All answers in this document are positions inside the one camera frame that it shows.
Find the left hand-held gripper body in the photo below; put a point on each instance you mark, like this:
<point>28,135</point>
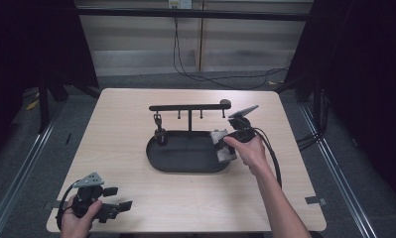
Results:
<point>88,191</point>

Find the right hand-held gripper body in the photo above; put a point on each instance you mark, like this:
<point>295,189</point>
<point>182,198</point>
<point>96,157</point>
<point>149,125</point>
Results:
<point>241,127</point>

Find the white key pouch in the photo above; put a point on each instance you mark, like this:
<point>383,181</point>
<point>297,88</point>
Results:
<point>223,154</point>

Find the black key rack with tray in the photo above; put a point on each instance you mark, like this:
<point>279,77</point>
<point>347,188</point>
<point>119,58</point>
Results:
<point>185,155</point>

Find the person's right hand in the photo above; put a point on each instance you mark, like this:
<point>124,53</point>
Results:
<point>250,153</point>

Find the person's left hand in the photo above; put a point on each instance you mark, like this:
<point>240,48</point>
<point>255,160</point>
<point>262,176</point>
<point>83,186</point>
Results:
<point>76,223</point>

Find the grey tape piece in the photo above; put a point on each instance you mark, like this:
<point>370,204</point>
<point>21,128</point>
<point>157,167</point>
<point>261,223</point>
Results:
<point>315,200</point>
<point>50,205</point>

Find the black metal stand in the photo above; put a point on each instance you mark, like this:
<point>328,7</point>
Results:
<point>44,105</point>
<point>317,105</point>

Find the yellow floor tape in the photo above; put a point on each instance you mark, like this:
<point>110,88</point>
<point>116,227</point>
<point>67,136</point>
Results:
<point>32,105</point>

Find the dark curtain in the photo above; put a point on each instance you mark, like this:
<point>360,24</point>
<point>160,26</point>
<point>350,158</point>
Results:
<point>26,49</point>
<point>364,82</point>

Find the metal floor rail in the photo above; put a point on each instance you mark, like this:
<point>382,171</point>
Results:
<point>17,178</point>
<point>337,172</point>

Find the black horizontal frame bar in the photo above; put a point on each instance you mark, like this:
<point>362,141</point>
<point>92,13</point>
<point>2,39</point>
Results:
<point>192,14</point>

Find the white wall socket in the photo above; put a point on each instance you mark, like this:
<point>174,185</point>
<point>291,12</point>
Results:
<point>180,4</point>

